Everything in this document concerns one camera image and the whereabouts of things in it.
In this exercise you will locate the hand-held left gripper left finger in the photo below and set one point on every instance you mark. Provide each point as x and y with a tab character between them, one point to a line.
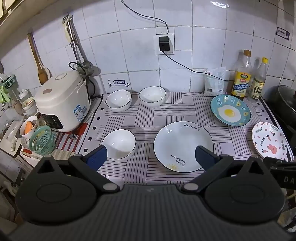
96	158

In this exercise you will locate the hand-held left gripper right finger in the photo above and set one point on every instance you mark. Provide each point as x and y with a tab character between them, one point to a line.
204	158

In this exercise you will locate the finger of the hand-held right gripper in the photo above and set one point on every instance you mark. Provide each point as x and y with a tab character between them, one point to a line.
275	161

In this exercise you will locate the rabbit carrot print plate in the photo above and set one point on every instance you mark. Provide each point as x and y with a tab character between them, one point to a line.
269	141

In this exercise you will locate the white bowl black rim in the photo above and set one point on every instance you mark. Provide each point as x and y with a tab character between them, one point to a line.
152	95
119	143
119	99

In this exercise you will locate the large white plate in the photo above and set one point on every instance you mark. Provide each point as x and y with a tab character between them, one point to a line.
180	141

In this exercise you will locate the blue fried egg plate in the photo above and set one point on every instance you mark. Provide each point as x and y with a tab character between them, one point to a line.
230	111

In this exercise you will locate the black power plug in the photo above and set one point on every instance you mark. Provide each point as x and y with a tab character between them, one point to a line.
74	136

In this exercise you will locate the red striped cloth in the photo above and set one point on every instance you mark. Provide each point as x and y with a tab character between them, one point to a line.
67	141

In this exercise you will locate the green plastic basket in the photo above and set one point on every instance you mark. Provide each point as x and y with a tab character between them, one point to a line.
44	140

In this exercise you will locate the striped table mat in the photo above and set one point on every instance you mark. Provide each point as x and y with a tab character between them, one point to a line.
143	115

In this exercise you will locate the black wok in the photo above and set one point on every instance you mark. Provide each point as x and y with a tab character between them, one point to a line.
285	97

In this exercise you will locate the white rice cooker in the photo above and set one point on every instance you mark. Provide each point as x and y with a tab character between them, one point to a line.
62	102

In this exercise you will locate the cup with orange utensil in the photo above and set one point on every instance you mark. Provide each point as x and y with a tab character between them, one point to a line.
29	129

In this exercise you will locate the white seasoning bag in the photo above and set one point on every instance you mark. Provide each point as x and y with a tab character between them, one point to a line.
214	83

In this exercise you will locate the clear vinegar bottle yellow cap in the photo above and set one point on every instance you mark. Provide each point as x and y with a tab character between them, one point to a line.
256	85

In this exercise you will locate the yellow label cooking wine bottle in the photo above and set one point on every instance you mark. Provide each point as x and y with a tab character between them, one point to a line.
241	78

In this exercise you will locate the small white bottle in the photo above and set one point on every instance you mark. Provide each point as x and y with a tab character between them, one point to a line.
26	98

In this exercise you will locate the metal ladle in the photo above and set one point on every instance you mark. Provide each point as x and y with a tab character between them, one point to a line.
86	66

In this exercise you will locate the wooden spatula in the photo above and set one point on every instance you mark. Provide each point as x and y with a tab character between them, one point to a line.
41	71

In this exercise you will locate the green hanging rack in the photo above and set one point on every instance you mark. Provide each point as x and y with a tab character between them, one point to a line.
7	85

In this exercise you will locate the black power adapter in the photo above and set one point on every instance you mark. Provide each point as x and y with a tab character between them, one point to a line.
164	44

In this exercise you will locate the white wall socket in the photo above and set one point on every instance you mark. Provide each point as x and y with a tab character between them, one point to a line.
172	44

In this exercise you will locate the blue framed wall sticker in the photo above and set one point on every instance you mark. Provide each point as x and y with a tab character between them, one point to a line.
282	34

